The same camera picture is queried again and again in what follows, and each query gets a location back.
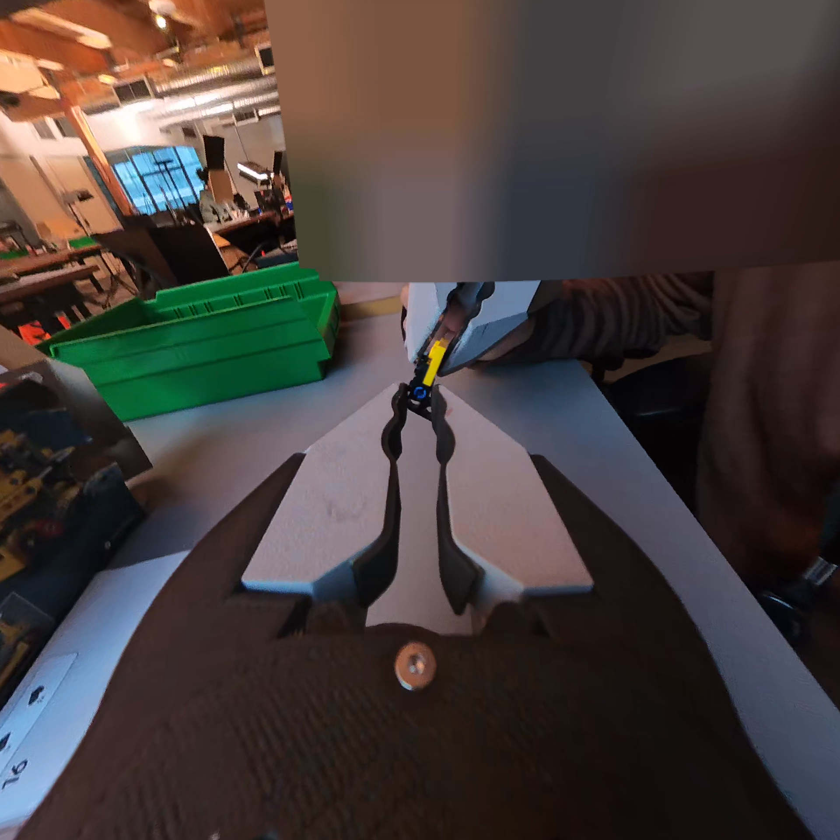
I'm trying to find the black lego set box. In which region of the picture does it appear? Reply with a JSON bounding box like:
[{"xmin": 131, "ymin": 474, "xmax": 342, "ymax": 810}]
[{"xmin": 0, "ymin": 325, "xmax": 153, "ymax": 693}]

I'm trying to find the green plastic bin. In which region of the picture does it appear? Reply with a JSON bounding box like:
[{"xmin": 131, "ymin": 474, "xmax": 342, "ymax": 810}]
[{"xmin": 36, "ymin": 269, "xmax": 342, "ymax": 422}]

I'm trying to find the black chair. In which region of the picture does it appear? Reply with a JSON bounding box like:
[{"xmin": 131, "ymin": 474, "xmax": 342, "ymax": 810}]
[{"xmin": 95, "ymin": 223, "xmax": 232, "ymax": 296}]

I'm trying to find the white lego instruction booklet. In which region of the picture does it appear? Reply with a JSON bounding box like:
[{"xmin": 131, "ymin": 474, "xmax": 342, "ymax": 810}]
[{"xmin": 0, "ymin": 551, "xmax": 191, "ymax": 834}]

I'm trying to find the yellow and black lego assembly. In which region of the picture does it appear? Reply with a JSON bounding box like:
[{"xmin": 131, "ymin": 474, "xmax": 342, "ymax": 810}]
[{"xmin": 407, "ymin": 340, "xmax": 451, "ymax": 412}]

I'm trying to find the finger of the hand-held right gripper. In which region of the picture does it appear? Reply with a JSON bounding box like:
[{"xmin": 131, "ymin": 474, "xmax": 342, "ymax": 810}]
[
  {"xmin": 438, "ymin": 281, "xmax": 543, "ymax": 378},
  {"xmin": 406, "ymin": 282, "xmax": 462, "ymax": 366}
]

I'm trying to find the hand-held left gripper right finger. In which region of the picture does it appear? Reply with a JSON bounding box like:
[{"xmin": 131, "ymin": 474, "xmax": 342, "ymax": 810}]
[{"xmin": 428, "ymin": 385, "xmax": 595, "ymax": 616}]

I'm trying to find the wooden workbench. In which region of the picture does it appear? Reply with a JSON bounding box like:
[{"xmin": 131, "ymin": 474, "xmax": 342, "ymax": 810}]
[{"xmin": 0, "ymin": 244, "xmax": 106, "ymax": 332}]

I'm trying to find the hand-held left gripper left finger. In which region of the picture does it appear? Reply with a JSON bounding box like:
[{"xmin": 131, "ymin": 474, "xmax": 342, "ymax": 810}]
[{"xmin": 241, "ymin": 382, "xmax": 404, "ymax": 610}]

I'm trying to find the person's brown sweater torso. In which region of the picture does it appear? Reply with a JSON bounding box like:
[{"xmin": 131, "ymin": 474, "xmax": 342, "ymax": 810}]
[{"xmin": 696, "ymin": 269, "xmax": 840, "ymax": 592}]

